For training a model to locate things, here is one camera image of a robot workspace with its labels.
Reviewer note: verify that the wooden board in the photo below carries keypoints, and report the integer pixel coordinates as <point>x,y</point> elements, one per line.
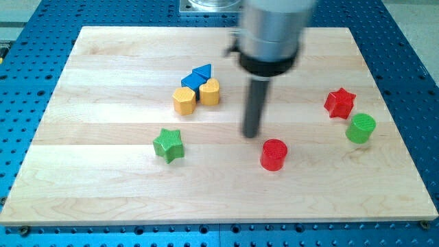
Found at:
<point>92,160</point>

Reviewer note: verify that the green cylinder block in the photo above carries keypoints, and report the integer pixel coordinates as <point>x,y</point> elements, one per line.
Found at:
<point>361,127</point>

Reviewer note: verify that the red star block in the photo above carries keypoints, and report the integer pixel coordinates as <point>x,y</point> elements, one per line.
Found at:
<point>340,103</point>

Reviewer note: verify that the blue triangle block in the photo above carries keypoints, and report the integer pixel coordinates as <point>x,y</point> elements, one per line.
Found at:
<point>204,71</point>

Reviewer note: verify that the red cylinder block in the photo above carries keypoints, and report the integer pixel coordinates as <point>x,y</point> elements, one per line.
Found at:
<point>273,154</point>

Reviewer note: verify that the blue cube block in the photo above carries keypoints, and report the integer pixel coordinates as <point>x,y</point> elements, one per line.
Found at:
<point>193,81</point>

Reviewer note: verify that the yellow hexagon block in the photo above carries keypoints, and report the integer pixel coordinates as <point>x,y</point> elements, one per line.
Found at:
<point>184,100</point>

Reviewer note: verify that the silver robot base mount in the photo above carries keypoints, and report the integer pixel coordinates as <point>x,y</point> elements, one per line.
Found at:
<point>209,6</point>

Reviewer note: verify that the green star block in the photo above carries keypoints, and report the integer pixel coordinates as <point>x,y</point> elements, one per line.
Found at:
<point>168,144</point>

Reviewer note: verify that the yellow heart block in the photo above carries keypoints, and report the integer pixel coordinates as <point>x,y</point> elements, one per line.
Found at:
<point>209,92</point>

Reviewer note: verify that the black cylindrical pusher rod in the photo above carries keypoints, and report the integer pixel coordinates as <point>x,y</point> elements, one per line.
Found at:
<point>255,101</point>

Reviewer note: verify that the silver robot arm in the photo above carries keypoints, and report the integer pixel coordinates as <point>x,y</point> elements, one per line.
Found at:
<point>267,42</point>

